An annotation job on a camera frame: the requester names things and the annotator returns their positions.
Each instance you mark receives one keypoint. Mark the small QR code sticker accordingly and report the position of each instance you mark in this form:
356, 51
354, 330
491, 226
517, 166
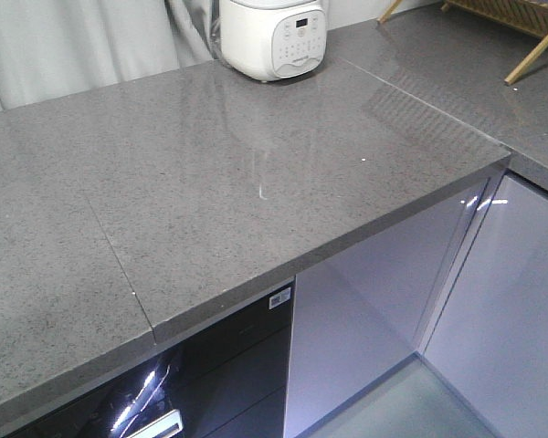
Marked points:
279, 298

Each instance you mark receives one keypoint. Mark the grey cabinet door front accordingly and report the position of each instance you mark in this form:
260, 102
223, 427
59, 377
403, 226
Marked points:
358, 313

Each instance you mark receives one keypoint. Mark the black disinfection drawer cabinet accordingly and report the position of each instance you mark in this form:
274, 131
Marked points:
227, 380

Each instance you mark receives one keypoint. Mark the white blender appliance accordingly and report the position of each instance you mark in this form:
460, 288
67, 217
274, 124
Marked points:
272, 40

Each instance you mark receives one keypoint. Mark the grey side cabinet door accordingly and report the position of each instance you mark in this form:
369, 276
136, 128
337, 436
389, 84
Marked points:
491, 340

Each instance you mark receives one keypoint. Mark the light grey curtain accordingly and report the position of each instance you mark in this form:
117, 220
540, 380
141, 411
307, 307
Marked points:
51, 49

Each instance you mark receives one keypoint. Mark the wooden dish rack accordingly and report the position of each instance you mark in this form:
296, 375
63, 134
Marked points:
527, 17

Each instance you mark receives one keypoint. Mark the silver upper drawer handle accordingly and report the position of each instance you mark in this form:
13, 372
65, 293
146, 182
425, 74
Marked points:
166, 426

